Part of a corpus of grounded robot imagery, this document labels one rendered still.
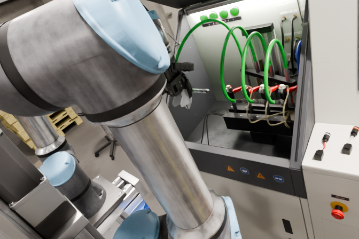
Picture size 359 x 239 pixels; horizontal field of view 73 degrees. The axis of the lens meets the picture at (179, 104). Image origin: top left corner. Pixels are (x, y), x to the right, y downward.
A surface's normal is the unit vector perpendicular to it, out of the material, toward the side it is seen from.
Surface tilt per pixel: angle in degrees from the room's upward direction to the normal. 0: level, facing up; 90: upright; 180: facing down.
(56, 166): 8
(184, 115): 90
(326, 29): 76
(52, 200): 90
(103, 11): 57
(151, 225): 8
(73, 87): 106
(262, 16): 90
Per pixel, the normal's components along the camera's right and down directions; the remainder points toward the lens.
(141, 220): -0.48, -0.75
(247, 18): -0.54, 0.60
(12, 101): 0.03, 0.73
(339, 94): -0.61, 0.39
